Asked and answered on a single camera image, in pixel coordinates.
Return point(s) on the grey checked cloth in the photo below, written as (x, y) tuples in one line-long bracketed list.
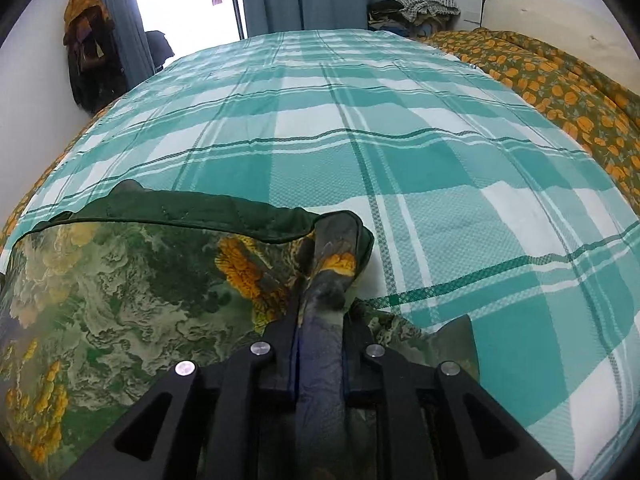
[(425, 4)]

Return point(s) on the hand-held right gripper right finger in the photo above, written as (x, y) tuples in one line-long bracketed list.
[(360, 360)]

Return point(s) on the dark garment by door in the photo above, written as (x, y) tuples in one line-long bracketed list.
[(160, 50)]

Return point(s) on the teal plaid bedsheet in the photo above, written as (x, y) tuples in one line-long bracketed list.
[(350, 160)]

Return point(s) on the pile of clothes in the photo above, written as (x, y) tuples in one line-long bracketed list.
[(390, 17)]

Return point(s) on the green printed jacket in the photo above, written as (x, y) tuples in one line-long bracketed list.
[(125, 285)]

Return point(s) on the yellow patterned hanging garment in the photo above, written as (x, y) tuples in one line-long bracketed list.
[(85, 10)]

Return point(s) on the orange floral quilt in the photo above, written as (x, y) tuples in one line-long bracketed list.
[(550, 85)]

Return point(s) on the dark hanging clothes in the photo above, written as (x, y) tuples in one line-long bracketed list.
[(95, 80)]

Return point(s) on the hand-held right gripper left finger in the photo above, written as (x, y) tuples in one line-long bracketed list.
[(280, 360)]

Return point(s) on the cream headboard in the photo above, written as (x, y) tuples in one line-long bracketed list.
[(550, 20)]

